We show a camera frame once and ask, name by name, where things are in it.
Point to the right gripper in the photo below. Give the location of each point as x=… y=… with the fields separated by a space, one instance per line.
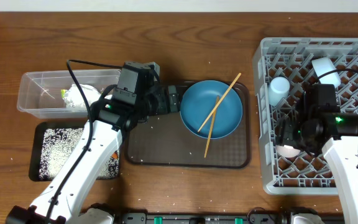
x=285 y=131

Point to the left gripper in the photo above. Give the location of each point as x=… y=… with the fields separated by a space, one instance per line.
x=162 y=93

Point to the white pink cup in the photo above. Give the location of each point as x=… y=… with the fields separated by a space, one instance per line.
x=287 y=151

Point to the light blue cup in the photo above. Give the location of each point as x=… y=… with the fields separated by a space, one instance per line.
x=277 y=90

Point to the light blue rice bowl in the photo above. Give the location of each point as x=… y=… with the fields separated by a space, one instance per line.
x=323 y=68

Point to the orange carrot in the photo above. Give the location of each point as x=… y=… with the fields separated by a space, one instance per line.
x=115 y=155

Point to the white napkin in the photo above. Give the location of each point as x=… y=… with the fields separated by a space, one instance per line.
x=73 y=98

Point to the foil yellow snack wrapper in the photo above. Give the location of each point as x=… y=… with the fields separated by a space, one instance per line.
x=63 y=93

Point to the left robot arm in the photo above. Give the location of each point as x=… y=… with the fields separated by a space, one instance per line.
x=62 y=200

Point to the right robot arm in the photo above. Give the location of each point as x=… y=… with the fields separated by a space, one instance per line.
x=342 y=159

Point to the grey dishwasher rack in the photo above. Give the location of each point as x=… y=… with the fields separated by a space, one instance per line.
x=292 y=58

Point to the dark blue plate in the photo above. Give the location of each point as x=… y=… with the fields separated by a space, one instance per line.
x=200 y=99

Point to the brown serving tray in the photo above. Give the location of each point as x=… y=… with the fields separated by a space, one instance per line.
x=164 y=140

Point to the lower wooden chopstick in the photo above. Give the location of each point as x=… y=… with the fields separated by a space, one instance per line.
x=210 y=129

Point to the wooden chopstick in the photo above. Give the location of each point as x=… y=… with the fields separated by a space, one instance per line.
x=219 y=101
x=210 y=129

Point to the upper wooden chopstick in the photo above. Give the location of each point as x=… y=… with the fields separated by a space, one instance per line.
x=219 y=101

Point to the clear plastic bin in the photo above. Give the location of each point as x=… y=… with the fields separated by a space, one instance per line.
x=39 y=92

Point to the spilled white rice pile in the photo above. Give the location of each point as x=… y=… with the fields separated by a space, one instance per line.
x=57 y=146

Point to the black plastic tray bin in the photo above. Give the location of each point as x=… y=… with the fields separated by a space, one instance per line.
x=37 y=144

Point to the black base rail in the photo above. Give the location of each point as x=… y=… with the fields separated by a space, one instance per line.
x=252 y=217

